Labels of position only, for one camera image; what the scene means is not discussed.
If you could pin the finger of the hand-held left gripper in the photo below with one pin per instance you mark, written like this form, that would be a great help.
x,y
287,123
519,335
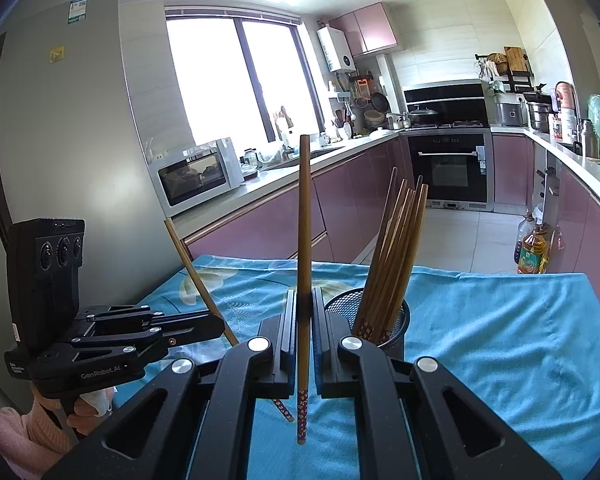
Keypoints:
x,y
195,330
125,314

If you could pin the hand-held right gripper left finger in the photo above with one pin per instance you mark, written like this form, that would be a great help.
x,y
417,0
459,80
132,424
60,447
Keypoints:
x,y
285,350

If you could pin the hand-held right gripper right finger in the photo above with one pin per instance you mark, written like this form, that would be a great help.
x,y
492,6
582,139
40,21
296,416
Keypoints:
x,y
322,350

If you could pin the red-tipped wooden chopstick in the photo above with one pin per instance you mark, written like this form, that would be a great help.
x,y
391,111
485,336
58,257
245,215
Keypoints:
x,y
304,220
196,272

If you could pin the black mesh pen holder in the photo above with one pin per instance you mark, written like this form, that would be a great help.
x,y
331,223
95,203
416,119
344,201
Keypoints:
x,y
400,332

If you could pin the bunch of wooden chopsticks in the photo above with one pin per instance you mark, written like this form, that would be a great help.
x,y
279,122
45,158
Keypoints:
x,y
392,270

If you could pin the person's left hand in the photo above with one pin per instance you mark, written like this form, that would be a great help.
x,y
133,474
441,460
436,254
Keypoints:
x,y
87,422

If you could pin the pink base cabinets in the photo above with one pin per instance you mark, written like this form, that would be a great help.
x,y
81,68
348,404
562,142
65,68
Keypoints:
x,y
340,200
580,220

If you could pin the grey refrigerator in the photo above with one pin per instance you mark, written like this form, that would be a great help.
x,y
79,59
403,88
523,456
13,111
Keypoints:
x,y
70,135

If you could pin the white microwave oven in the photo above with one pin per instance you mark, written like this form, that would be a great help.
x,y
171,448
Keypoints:
x,y
195,175

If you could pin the blue floral towel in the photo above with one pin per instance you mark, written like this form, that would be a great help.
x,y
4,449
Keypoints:
x,y
480,320

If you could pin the black built-in oven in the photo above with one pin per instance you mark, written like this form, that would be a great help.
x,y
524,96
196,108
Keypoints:
x,y
447,170

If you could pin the white lid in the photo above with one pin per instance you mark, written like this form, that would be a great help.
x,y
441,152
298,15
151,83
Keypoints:
x,y
382,133

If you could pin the yellow cooking oil bottle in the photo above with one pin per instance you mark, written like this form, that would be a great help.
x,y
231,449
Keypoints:
x,y
532,255

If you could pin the wooden steamer basket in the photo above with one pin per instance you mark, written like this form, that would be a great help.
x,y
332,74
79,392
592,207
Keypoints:
x,y
372,120

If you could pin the kitchen window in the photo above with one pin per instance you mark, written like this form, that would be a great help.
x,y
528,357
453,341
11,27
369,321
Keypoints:
x,y
210,80

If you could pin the black wok with lid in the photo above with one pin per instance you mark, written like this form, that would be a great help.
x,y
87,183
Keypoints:
x,y
422,117

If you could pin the hanging frying pan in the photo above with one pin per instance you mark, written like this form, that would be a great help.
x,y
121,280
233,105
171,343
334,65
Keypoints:
x,y
380,102

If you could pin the kitchen knives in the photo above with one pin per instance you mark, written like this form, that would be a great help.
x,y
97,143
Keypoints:
x,y
547,185

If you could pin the black range hood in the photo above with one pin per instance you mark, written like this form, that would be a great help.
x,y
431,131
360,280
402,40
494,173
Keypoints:
x,y
445,95

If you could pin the silver rice cooker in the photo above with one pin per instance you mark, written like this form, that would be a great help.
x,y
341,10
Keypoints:
x,y
509,115

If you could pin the white water heater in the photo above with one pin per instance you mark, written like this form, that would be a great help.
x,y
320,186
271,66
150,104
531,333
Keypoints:
x,y
336,50

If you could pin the steel stockpot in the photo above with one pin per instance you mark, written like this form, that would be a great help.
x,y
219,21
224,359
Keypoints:
x,y
539,116

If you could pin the white jar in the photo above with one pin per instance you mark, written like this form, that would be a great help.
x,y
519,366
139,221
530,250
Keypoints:
x,y
569,127

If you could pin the steel vacuum bottle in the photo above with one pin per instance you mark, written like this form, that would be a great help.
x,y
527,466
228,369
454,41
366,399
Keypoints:
x,y
590,142

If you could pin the wooden cutting board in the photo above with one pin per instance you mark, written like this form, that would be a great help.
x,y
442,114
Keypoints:
x,y
516,59

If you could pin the pink thermos jug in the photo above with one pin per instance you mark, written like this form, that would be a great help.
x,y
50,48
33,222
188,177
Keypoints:
x,y
565,95

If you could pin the pale teal appliance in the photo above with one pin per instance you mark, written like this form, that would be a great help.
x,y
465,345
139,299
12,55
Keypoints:
x,y
599,120

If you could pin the pink wall cabinet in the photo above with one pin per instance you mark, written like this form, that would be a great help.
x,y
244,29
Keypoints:
x,y
370,27

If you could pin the black wall rack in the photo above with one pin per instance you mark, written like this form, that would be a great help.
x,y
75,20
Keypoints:
x,y
517,76

